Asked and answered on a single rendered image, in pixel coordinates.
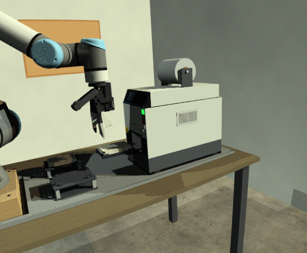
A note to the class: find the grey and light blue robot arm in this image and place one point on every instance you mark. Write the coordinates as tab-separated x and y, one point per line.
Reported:
49	54

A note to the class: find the white roll of foil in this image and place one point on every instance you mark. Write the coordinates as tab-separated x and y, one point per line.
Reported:
168	71

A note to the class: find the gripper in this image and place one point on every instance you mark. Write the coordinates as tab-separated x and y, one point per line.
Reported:
99	104

